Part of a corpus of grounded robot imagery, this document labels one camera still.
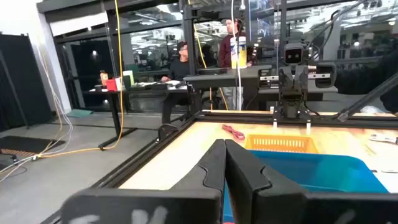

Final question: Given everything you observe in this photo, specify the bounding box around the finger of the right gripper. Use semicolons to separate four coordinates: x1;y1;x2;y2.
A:
279;65;294;94
293;65;308;94

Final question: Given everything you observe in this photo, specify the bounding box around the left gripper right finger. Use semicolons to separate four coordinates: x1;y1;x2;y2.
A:
224;139;398;224

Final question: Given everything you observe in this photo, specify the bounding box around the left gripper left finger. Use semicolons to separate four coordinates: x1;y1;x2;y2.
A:
62;139;227;224

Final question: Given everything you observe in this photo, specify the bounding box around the pink red cable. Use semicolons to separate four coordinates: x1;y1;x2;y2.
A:
221;124;246;141

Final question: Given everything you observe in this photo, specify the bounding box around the blue plastic bin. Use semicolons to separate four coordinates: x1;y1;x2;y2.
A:
222;150;389;223

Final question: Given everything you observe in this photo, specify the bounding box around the yellow white wipes canister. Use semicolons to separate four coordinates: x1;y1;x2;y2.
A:
229;35;248;70

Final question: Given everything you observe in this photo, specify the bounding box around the orange mesh basket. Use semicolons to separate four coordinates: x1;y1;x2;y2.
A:
244;134;320;154

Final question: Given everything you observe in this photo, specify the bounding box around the person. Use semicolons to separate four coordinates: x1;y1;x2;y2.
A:
218;17;259;69
160;40;191;83

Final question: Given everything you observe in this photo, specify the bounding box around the grey side desk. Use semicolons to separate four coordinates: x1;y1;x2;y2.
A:
183;65;339;111

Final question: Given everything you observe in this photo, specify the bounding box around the black office desk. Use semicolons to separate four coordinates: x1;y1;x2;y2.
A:
82;81;200;151

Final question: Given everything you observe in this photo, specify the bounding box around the white green container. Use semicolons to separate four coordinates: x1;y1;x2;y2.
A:
122;70;136;88

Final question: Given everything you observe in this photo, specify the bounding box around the green floor mat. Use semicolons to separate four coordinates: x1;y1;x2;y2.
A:
65;108;94;119

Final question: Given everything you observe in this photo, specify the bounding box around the black floor mat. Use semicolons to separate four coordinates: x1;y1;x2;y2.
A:
0;135;67;158

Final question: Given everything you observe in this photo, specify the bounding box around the black partition panel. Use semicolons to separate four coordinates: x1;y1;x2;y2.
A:
0;33;53;132

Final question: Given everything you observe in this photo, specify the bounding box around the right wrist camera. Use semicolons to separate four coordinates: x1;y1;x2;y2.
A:
282;42;305;66

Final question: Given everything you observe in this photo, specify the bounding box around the white hanging cable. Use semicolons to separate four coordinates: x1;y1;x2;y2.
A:
231;0;244;111

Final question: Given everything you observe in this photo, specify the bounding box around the black frame clamp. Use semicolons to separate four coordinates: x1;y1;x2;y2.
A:
157;123;180;142

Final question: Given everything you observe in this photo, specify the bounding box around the yellow cable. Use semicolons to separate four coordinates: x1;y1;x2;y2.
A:
30;0;125;160

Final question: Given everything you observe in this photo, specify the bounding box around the white cable bundle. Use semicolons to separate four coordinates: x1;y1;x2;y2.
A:
0;46;74;184

